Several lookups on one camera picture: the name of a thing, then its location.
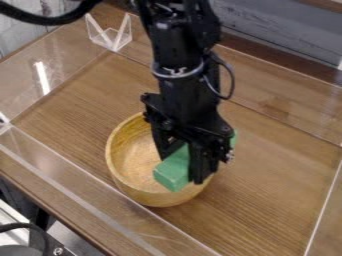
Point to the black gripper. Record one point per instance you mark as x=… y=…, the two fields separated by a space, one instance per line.
x=185 y=106

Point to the green rectangular block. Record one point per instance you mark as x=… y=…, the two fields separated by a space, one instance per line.
x=171 y=171

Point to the brown wooden bowl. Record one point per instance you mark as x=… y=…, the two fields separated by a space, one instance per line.
x=131 y=157

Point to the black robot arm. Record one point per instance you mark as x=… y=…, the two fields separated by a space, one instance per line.
x=183 y=29

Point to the clear acrylic tray wall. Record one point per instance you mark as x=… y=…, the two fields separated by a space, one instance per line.
x=273 y=204

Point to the clear acrylic corner bracket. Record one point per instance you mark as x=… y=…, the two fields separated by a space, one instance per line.
x=113 y=39

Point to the black metal bracket with screw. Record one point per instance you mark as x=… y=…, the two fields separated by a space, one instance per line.
x=55 y=247

